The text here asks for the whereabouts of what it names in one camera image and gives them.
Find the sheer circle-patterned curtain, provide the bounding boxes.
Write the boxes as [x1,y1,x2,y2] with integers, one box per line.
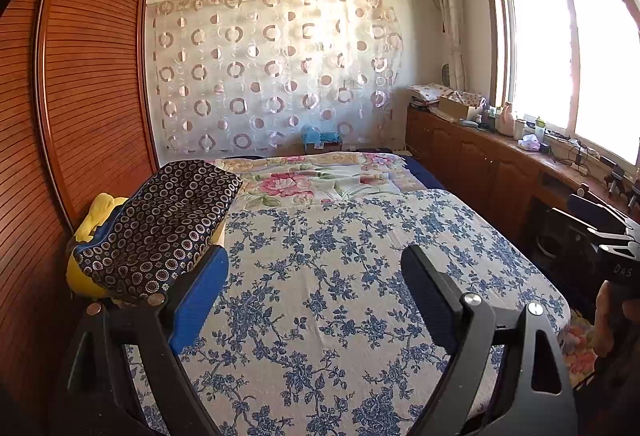
[145,0,407,157]

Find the wood-framed window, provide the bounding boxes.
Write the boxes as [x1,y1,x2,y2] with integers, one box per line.
[482,0,640,167]

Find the navy circle-patterned shirt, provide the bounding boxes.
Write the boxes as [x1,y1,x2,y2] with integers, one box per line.
[74,159,244,307]

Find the open cardboard box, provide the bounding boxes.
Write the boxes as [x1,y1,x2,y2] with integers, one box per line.
[438,94,484,122]

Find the stack of patterned cloths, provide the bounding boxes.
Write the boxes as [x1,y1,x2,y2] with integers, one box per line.
[407,83,457,105]

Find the teal box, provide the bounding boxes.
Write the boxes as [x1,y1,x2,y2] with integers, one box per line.
[299,124,344,147]

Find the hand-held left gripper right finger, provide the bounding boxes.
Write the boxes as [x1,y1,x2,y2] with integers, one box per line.
[401,244,579,436]

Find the pink plastic bottle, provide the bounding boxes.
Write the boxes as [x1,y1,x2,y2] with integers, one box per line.
[499,102,516,137]

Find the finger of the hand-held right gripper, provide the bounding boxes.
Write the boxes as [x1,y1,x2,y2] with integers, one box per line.
[567,193,630,231]

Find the person's right hand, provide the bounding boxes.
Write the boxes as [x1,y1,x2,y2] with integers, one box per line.
[590,280,622,370]

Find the yellow plush toy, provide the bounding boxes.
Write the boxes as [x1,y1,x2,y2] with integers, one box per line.
[66,193,129,303]

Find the bed with blue floral sheet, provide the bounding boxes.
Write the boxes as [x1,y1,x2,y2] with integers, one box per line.
[206,152,602,378]

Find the long wooden cabinet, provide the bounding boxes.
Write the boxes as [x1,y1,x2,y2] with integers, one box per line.
[405,106,622,247]

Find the black cables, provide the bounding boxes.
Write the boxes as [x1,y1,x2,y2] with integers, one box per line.
[547,138,603,167]

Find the navy bed sheet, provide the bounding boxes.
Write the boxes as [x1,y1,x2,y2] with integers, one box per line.
[400,154,447,193]

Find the white window curtain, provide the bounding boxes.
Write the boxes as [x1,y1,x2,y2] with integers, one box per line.
[431,0,467,90]

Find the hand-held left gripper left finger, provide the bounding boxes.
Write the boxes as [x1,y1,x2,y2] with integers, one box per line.
[50,246,230,436]

